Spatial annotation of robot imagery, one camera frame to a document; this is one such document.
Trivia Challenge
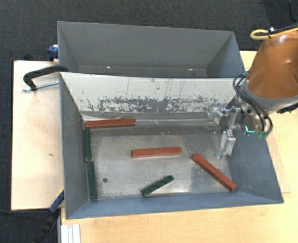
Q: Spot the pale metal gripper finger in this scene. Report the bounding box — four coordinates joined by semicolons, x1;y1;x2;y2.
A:
206;106;241;124
214;129;237;160

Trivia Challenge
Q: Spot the red-brown flat block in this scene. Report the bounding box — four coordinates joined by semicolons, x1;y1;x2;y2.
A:
84;118;137;130
130;146;183;159
191;152;238;192

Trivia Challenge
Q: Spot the grey metal bin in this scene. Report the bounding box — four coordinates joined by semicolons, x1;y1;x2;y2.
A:
57;21;284;220

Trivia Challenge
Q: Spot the dark green flat block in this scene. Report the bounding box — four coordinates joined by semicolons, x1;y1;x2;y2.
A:
86;160;99;201
140;175;175;198
83;128;93;162

